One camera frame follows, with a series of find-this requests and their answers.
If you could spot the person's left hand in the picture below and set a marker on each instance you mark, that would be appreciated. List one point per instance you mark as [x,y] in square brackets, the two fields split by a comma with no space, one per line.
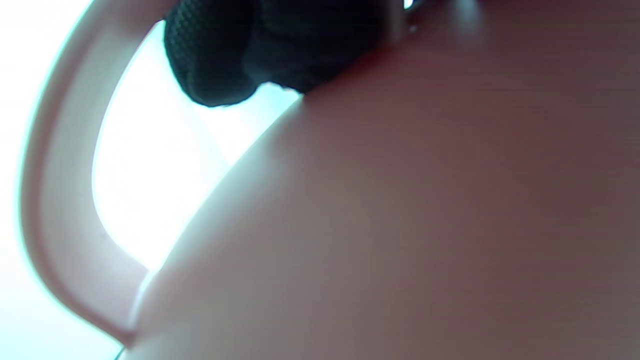
[260,45]

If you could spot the pink salad bowl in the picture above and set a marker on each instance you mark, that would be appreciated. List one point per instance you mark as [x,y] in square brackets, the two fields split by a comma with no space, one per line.
[400,225]

